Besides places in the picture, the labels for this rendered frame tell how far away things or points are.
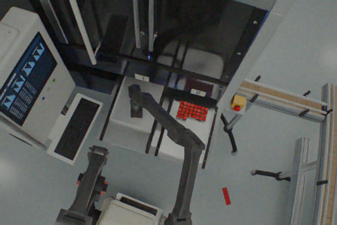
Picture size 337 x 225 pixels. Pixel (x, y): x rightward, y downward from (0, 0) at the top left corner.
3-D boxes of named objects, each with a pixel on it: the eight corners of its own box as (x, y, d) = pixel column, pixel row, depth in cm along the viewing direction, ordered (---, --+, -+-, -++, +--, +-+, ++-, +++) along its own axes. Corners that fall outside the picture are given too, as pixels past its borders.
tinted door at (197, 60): (149, 61, 147) (149, -23, 92) (228, 82, 146) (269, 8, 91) (149, 61, 147) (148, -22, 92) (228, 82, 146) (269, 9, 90)
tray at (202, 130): (173, 100, 176) (174, 98, 173) (213, 112, 175) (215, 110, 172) (158, 152, 164) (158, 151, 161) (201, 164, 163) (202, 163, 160)
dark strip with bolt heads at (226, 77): (212, 96, 166) (256, 6, 91) (219, 98, 165) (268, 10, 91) (211, 98, 165) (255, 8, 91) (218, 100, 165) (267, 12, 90)
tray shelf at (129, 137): (120, 71, 183) (120, 70, 181) (223, 98, 181) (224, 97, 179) (95, 139, 167) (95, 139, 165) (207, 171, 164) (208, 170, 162)
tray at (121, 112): (127, 72, 181) (126, 69, 178) (165, 82, 180) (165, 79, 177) (110, 120, 170) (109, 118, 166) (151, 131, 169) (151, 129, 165)
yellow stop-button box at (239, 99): (232, 96, 171) (235, 91, 164) (243, 99, 171) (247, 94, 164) (230, 107, 168) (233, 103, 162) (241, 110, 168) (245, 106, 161)
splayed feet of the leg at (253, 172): (251, 168, 253) (256, 165, 240) (298, 179, 251) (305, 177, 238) (249, 175, 250) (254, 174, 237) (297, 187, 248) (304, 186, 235)
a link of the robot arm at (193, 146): (193, 136, 107) (211, 137, 113) (171, 129, 118) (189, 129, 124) (173, 239, 112) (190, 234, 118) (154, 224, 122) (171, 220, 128)
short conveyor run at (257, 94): (225, 98, 183) (231, 89, 168) (229, 79, 188) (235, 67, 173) (318, 125, 180) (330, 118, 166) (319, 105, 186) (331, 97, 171)
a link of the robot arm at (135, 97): (137, 98, 141) (151, 100, 146) (134, 78, 145) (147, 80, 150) (126, 107, 150) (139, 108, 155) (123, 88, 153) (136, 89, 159)
